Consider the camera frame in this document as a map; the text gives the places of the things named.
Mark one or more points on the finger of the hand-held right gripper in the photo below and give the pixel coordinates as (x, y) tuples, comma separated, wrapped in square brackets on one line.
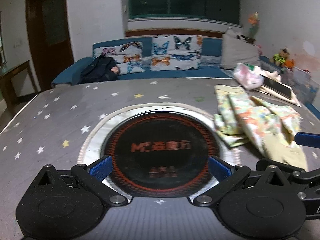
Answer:
[(307, 139), (282, 167)]

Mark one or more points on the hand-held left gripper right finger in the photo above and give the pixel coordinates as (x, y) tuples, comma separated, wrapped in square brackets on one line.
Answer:
[(218, 168)]

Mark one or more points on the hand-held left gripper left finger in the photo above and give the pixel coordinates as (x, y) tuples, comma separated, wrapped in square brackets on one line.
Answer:
[(101, 167)]

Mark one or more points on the patterned pajama shirt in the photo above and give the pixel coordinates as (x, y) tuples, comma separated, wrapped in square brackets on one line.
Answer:
[(250, 120)]

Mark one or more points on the pale printed storage box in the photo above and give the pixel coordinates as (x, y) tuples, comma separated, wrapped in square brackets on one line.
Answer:
[(302, 85)]

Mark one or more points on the black smartphone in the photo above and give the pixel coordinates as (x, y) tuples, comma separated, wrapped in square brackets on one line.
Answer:
[(278, 87)]

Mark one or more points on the round black induction cooker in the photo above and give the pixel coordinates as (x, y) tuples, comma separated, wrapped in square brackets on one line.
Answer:
[(160, 135)]

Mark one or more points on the grey star tablecloth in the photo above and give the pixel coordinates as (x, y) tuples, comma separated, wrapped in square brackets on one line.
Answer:
[(50, 120)]

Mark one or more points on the cream cloth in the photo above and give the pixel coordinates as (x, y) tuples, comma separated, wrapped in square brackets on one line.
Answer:
[(270, 73)]

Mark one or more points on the orange plush toy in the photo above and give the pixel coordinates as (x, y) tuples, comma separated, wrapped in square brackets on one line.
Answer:
[(290, 63)]

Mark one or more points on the brown green plush bear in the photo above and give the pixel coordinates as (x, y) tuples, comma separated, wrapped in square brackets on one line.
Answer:
[(279, 57)]

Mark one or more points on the pink white plastic bag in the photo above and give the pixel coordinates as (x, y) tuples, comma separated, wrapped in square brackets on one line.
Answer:
[(247, 76)]

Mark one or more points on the black jacket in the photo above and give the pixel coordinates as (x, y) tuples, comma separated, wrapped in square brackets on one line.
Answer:
[(100, 70)]

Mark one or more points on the grey pillow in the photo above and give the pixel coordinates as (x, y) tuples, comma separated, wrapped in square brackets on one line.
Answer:
[(237, 52)]

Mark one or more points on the small butterfly pillow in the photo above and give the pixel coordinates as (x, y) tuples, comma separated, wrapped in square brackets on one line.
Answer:
[(130, 55)]

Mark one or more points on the large butterfly pillow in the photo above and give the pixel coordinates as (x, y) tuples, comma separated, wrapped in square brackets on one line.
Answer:
[(175, 52)]

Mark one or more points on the blue sofa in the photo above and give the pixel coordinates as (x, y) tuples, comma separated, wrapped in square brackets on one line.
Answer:
[(212, 43)]

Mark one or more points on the wooden desk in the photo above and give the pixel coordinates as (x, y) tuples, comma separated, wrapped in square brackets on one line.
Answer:
[(15, 75)]

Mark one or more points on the white black plush toy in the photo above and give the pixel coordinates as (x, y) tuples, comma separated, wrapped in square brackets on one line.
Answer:
[(237, 33)]

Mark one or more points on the colourful flower decoration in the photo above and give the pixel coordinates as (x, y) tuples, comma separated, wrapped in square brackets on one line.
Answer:
[(253, 23)]

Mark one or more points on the brown wooden door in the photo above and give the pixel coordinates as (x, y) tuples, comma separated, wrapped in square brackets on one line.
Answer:
[(50, 30)]

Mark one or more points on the wooden glass cabinet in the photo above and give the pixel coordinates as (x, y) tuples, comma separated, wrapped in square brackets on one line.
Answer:
[(2, 42)]

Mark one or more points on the brown wooden rail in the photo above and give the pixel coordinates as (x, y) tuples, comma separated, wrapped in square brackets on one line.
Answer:
[(175, 33)]

